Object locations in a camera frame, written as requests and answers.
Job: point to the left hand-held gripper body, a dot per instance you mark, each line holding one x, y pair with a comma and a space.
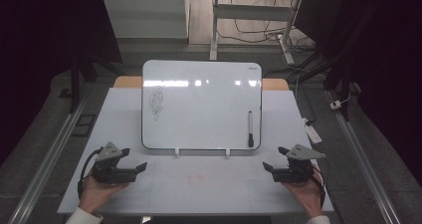
107, 171

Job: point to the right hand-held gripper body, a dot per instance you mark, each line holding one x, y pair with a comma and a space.
297, 172

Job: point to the black and white marker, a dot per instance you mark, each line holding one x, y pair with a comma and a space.
250, 124

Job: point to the white whiteboard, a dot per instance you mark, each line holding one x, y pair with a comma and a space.
202, 111

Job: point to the person's left hand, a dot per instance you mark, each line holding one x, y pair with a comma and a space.
96, 194

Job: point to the person's right hand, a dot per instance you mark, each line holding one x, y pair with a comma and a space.
310, 195

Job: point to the white power strip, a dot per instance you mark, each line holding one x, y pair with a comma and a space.
312, 131

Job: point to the white whiteboard support clip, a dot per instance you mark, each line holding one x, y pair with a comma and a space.
228, 152
177, 152

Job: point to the black floor plate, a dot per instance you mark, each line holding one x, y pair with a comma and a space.
83, 125

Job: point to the small white plug adapter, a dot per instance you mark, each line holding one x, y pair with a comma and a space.
335, 105

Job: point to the black metal stand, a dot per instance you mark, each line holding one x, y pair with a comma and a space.
341, 74
75, 84

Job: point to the black curtain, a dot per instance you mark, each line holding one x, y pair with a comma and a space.
384, 68
40, 51

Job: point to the white cabinet panel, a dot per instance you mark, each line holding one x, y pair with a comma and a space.
146, 15

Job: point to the aluminium floor rail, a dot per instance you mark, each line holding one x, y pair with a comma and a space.
363, 161
49, 164

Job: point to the white metal desk frame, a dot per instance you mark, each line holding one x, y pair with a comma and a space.
252, 12

